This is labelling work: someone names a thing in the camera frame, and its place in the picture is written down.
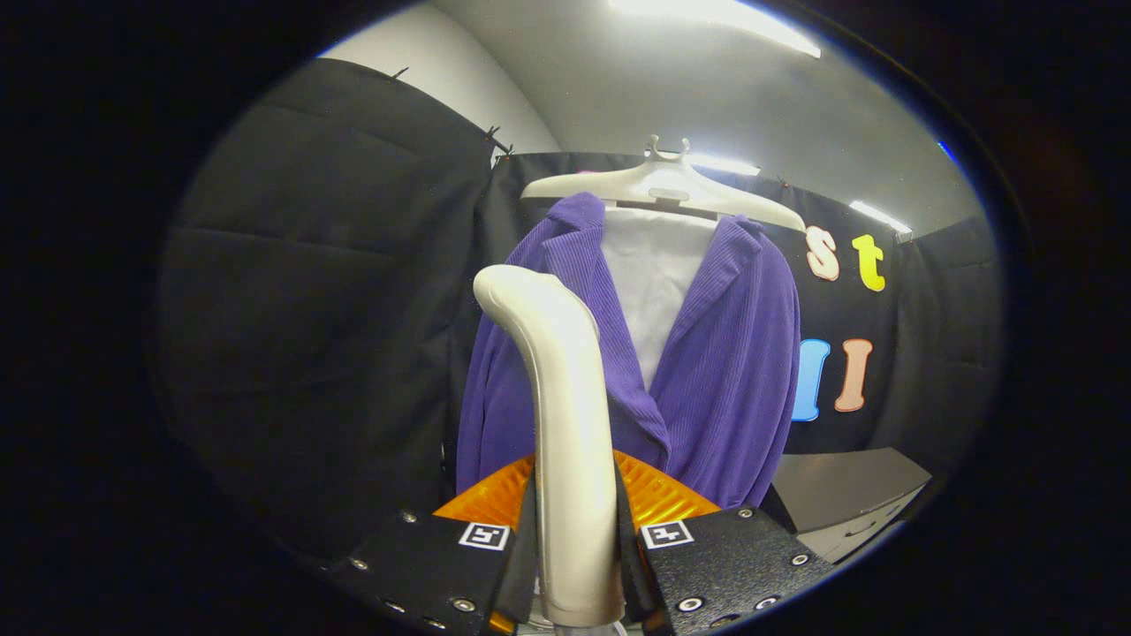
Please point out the white clothes hanger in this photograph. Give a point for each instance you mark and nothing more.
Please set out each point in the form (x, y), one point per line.
(663, 181)

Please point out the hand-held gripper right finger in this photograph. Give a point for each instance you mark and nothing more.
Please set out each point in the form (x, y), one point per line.
(716, 565)

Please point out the grey cabinet with dark top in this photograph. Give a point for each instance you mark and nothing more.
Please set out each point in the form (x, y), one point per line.
(839, 486)

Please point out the white garment steamer head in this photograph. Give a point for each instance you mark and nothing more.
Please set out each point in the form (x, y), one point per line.
(570, 424)

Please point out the small ceiling light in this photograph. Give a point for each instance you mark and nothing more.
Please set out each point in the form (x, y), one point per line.
(879, 216)

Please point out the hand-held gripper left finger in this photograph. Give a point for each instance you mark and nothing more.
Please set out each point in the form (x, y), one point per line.
(442, 570)

